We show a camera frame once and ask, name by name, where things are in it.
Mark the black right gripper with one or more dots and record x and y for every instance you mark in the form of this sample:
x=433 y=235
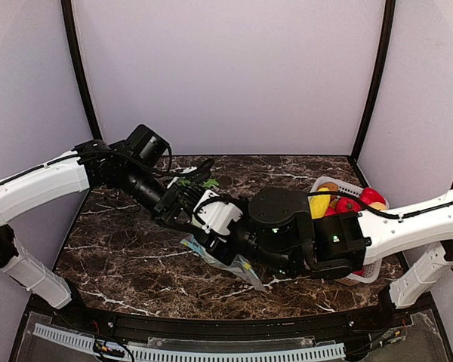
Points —
x=219 y=250

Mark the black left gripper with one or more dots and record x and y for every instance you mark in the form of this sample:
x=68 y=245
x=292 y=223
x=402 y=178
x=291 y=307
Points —
x=166 y=204

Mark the large clear zip bag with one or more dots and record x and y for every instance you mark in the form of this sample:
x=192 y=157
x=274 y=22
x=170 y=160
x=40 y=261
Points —
x=240 y=266

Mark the white toy radish green leaves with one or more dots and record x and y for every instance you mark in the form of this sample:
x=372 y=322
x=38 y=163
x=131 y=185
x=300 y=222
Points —
x=203 y=183

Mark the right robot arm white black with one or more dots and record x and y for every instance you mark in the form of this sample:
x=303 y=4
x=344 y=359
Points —
x=277 y=228

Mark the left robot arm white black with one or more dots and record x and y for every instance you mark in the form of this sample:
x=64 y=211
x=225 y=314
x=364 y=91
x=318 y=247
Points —
x=128 y=165

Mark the red toy fruit left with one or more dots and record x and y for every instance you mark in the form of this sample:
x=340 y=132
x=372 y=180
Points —
x=330 y=212

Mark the brown toy potato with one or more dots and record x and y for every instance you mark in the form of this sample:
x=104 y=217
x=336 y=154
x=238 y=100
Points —
x=328 y=186

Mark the red toy bell pepper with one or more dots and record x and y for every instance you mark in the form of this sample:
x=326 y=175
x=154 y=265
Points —
x=370 y=196

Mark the yellow toy pear with leaf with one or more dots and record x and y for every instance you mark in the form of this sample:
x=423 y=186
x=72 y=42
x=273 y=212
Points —
x=378 y=206

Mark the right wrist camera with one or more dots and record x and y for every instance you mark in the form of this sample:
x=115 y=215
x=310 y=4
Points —
x=216 y=216

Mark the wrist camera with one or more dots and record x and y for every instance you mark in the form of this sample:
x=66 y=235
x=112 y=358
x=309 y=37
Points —
x=203 y=171
x=216 y=216

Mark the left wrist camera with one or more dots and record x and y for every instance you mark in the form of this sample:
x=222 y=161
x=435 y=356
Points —
x=203 y=171

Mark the black front rail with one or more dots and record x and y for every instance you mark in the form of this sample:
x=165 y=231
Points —
x=348 y=325

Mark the white slotted cable duct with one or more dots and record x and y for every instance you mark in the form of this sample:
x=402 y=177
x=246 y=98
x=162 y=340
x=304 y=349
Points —
x=166 y=350

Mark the black corner frame post left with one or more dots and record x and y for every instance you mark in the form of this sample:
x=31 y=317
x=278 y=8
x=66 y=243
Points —
x=75 y=54

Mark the black corner frame post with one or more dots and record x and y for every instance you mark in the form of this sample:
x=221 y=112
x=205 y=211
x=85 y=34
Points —
x=376 y=78
x=75 y=54

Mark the black corner frame post right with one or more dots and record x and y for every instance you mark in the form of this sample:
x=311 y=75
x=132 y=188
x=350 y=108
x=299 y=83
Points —
x=376 y=78

